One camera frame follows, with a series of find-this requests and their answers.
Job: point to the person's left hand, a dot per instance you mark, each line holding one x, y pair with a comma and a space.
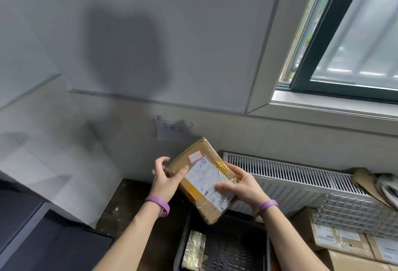
168, 186

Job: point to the person's right hand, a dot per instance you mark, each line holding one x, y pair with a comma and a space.
248, 191

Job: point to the yellow-sided taped parcel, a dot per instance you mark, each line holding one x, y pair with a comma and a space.
194, 249

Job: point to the pile of cardboard boxes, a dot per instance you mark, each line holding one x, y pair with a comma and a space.
306, 227

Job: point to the person's right forearm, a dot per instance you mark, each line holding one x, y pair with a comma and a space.
292, 242

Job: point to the purple wristband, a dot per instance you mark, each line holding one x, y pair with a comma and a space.
158, 201
267, 206

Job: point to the white radiator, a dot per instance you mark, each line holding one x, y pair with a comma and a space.
280, 174

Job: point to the black plastic crate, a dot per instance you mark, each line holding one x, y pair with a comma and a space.
236, 249

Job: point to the window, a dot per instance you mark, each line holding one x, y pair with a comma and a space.
357, 31

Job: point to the white paper wall note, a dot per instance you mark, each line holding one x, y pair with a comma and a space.
171, 130

